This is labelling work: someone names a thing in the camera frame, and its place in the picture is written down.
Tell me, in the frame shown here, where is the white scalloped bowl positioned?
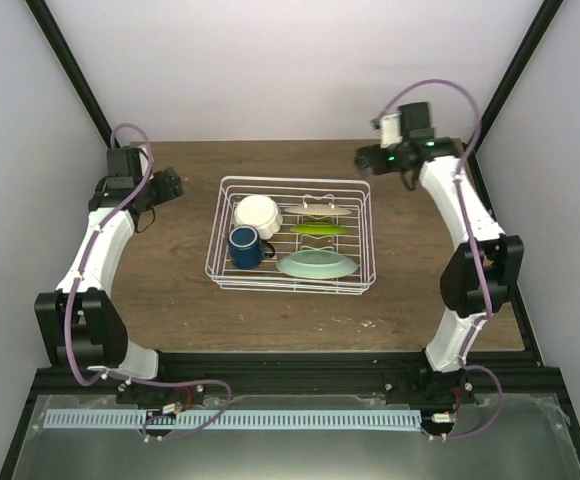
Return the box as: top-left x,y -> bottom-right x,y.
234,195 -> 283,240

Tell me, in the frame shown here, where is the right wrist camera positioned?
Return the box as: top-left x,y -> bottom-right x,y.
371,113 -> 403,149

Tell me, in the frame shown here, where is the dark blue mug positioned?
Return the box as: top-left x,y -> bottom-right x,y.
228,225 -> 276,270

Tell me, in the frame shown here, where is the light blue slotted strip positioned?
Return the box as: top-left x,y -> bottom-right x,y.
42,409 -> 422,432

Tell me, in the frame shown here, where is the black frame post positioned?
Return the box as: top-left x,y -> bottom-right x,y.
25,0 -> 119,148
471,0 -> 566,146

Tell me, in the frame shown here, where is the pale green plate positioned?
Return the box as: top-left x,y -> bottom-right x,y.
276,250 -> 358,280

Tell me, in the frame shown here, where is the white wire dish rack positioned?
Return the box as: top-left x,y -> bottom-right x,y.
205,175 -> 377,295

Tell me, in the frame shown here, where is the left black frame post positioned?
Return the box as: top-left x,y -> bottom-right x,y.
25,0 -> 119,148

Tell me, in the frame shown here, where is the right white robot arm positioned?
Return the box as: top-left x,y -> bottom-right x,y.
355,102 -> 524,403

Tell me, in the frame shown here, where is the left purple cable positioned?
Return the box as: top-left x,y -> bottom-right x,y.
63,122 -> 233,443

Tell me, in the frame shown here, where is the right black frame post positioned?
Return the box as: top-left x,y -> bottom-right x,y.
471,0 -> 566,146

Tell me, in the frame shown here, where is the woven bamboo plate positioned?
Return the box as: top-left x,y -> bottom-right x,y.
283,202 -> 352,217

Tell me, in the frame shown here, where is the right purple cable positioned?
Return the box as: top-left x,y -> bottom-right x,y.
377,78 -> 503,443

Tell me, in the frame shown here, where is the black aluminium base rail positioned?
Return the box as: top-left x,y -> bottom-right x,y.
34,351 -> 561,405

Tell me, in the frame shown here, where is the lime green plate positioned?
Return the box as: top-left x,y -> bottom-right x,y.
290,222 -> 346,236

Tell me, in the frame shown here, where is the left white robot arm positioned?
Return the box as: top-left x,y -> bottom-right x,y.
34,144 -> 183,404

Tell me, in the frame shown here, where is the purple cable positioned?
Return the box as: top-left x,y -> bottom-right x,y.
377,78 -> 503,443
63,122 -> 233,443

